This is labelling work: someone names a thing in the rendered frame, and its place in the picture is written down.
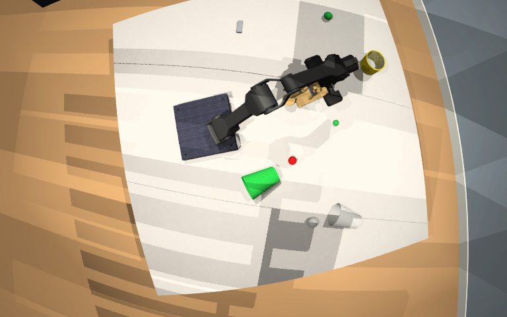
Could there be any yellow cylinder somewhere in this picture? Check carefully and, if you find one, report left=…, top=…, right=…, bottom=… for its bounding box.
left=360, top=50, right=386, bottom=75

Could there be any green cup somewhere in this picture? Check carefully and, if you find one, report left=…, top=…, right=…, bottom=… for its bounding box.
left=242, top=167, right=280, bottom=199

